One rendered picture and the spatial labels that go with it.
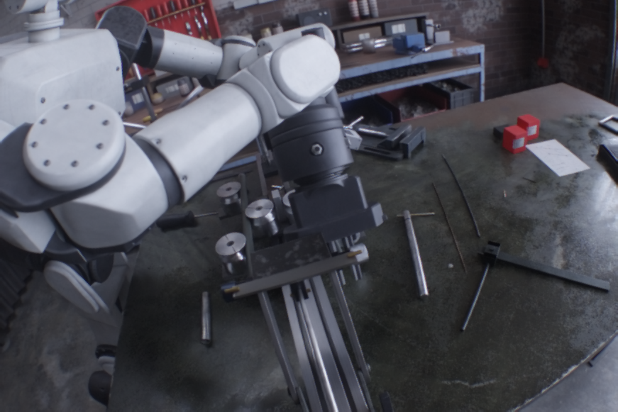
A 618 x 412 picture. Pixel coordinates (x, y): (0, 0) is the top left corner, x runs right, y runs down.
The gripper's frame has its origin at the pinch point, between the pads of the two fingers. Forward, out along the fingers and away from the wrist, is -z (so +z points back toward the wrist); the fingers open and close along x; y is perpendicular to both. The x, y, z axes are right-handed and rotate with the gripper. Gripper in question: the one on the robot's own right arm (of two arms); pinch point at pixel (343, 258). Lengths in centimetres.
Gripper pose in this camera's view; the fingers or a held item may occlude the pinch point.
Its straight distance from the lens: 40.8
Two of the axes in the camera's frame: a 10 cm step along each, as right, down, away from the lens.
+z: -2.8, -9.6, -0.3
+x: -9.6, 2.8, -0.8
